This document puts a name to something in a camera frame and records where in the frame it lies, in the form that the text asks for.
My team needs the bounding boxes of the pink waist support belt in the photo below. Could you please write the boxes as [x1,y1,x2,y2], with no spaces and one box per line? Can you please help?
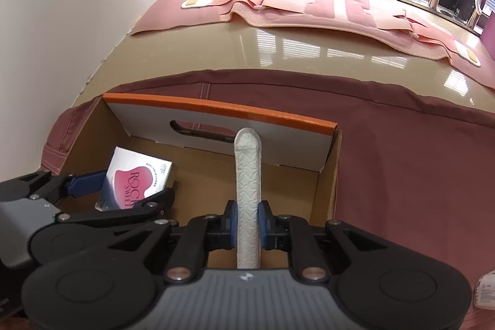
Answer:
[127,0,484,73]

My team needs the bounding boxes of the pink and white small box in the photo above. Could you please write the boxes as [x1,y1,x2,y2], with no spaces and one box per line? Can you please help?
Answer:
[95,146,179,212]

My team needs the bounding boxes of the orange cardboard box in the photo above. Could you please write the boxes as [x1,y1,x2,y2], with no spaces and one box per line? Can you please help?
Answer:
[58,92,343,271]

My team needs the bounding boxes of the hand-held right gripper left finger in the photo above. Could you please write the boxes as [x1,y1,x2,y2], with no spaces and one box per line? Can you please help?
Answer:
[109,200,237,284]

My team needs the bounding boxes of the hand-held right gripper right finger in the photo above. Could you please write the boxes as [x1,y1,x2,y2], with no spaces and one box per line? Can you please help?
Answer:
[258,200,388,284]

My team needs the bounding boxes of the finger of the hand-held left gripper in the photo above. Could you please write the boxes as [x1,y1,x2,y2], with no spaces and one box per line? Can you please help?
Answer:
[57,188,176,235]
[0,171,106,205]

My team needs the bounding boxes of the maroon cloth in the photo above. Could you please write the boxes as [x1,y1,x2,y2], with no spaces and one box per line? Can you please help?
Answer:
[41,69,495,330]

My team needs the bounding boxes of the white labelled packet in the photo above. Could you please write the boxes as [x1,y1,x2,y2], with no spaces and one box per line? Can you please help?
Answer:
[472,270,495,311]

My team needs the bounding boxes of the white embossed packet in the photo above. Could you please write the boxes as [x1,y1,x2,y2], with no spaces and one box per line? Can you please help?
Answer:
[235,128,264,269]

